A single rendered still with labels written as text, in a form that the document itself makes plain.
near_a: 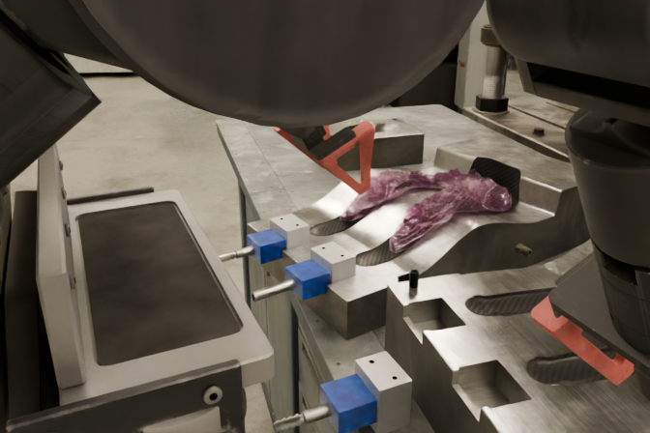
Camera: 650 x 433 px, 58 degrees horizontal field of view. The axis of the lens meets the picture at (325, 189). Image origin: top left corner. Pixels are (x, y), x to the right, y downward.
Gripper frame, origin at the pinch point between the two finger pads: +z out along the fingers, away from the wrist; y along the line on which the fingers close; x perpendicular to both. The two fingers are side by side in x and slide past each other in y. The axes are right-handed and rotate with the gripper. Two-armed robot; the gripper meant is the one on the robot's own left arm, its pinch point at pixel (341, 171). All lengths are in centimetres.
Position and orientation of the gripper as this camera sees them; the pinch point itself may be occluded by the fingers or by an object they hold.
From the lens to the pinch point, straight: 67.3
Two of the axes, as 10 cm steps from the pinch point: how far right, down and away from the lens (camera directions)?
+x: -8.1, 5.6, -1.8
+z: 4.1, 7.6, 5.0
